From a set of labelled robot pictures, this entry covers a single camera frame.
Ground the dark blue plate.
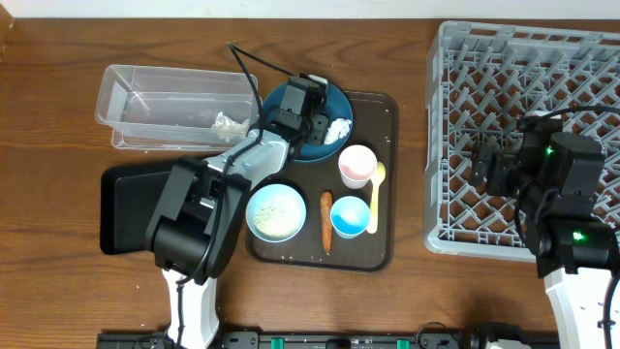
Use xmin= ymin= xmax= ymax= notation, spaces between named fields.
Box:
xmin=263 ymin=82 xmax=354 ymax=162

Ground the white and pink cup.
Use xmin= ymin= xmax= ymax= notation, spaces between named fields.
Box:
xmin=338 ymin=144 xmax=377 ymax=189

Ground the pale yellow plastic spoon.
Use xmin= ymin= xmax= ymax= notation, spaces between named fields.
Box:
xmin=367 ymin=162 xmax=387 ymax=234

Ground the light blue bowl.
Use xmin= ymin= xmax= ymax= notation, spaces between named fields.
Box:
xmin=245 ymin=183 xmax=307 ymax=243

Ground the small blue cup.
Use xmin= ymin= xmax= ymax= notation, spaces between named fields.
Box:
xmin=330 ymin=196 xmax=370 ymax=239

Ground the white tissue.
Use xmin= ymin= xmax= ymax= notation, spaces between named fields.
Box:
xmin=324 ymin=118 xmax=352 ymax=144

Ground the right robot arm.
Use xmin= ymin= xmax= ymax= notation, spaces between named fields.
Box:
xmin=468 ymin=110 xmax=619 ymax=348

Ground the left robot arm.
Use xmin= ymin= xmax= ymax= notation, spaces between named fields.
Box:
xmin=145 ymin=75 xmax=329 ymax=348

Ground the grey dishwasher rack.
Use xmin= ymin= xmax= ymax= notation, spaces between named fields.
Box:
xmin=423 ymin=21 xmax=619 ymax=262

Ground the clear plastic waste bin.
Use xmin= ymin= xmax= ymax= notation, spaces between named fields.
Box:
xmin=95 ymin=64 xmax=258 ymax=152

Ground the orange carrot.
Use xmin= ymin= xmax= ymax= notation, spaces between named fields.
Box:
xmin=320 ymin=191 xmax=333 ymax=254

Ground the dark brown serving tray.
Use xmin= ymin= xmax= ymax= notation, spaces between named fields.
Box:
xmin=246 ymin=91 xmax=398 ymax=272

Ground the black plastic bin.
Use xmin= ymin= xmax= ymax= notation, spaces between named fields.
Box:
xmin=99 ymin=153 xmax=239 ymax=256

